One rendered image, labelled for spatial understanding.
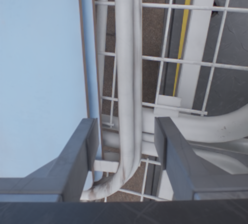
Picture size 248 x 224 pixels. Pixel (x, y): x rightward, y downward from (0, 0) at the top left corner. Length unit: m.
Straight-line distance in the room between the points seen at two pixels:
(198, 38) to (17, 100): 0.30
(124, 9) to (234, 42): 0.30
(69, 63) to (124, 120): 0.11
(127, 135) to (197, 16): 0.21
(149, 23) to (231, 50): 0.40
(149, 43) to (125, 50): 0.55
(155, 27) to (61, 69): 0.57
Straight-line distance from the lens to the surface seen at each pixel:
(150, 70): 0.78
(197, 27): 0.32
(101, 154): 0.31
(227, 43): 0.47
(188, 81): 0.32
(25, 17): 0.28
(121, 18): 0.23
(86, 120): 0.15
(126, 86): 0.23
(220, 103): 0.48
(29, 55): 0.28
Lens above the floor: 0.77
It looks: 70 degrees down
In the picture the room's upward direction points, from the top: 139 degrees counter-clockwise
